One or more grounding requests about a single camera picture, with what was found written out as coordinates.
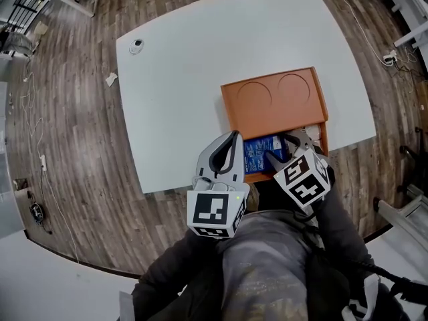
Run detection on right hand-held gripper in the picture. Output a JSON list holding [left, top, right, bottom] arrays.
[[265, 130, 332, 209]]

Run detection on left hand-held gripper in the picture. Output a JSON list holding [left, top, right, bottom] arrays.
[[186, 130, 251, 239]]

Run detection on white labelled snack packet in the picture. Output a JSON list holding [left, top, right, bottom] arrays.
[[302, 125, 322, 140]]

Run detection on blue packet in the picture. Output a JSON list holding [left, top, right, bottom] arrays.
[[243, 135, 290, 175]]

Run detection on orange drawer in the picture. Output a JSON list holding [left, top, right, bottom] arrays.
[[242, 120, 331, 184]]

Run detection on orange storage box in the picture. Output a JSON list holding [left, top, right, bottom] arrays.
[[220, 66, 329, 140]]

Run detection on person's left forearm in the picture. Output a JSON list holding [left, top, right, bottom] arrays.
[[132, 229, 221, 321]]

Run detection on person's right forearm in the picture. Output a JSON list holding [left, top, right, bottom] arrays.
[[310, 169, 372, 267]]

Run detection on person's legs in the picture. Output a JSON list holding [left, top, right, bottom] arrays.
[[249, 179, 295, 213]]

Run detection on person's torso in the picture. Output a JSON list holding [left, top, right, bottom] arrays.
[[220, 211, 312, 321]]

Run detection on white metal rack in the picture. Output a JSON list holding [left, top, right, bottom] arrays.
[[374, 184, 428, 237]]

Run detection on black office chair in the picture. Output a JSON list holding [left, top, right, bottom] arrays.
[[399, 127, 428, 193]]

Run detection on black harness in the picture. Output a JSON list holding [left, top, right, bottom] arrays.
[[294, 212, 428, 321]]

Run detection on cardboard box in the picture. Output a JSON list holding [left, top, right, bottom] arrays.
[[416, 80, 428, 113]]

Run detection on white curved desk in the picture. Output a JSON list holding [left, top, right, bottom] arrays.
[[0, 231, 141, 321], [364, 224, 428, 280]]

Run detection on black round device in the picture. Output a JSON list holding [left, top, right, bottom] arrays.
[[29, 203, 45, 222]]

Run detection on black railing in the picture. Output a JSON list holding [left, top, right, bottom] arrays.
[[0, 0, 58, 29]]

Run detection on silver gripper camera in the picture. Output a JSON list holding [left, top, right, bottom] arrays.
[[192, 177, 213, 192]]

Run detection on long white cable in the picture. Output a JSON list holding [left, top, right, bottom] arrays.
[[314, 0, 385, 62], [42, 170, 80, 264]]

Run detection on white harness strap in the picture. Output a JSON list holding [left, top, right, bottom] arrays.
[[340, 274, 381, 321]]

